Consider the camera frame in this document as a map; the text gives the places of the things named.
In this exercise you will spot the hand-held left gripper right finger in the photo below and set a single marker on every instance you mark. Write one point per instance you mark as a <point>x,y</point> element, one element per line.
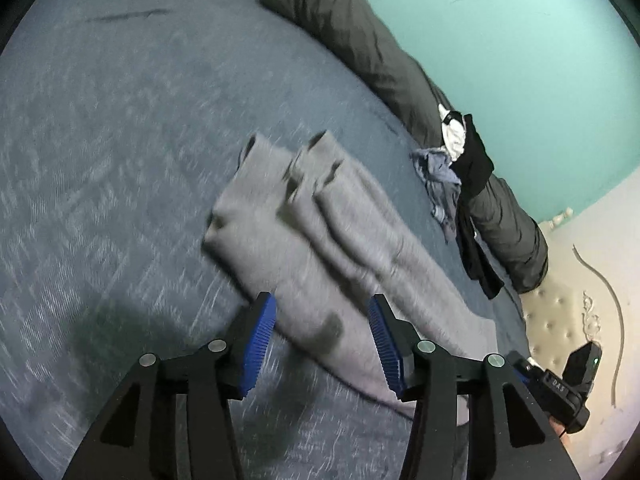
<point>385,347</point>

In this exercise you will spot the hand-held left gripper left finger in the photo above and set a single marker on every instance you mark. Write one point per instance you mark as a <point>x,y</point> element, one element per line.
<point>257,345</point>

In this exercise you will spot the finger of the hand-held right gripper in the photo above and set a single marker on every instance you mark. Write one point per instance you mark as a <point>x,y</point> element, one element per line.
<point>521,366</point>

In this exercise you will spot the grey fleece sweater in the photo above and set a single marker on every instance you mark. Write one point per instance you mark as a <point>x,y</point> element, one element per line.
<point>325,240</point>

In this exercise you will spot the cream tufted headboard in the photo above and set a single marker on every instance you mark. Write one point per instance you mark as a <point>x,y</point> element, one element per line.
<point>575,285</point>

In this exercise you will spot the grey crumpled garment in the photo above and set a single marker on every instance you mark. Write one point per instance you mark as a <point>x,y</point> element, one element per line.
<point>447,210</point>

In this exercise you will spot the blue patterned garment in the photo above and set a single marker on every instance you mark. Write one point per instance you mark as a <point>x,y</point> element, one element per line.
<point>435,170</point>

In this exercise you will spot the black pants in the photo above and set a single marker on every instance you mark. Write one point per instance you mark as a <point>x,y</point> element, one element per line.
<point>475,170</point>

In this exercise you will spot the white crumpled garment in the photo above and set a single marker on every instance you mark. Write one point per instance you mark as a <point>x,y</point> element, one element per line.
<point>452,132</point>

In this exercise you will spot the dark grey rolled duvet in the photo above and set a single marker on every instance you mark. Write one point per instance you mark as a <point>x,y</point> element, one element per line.
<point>360,45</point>

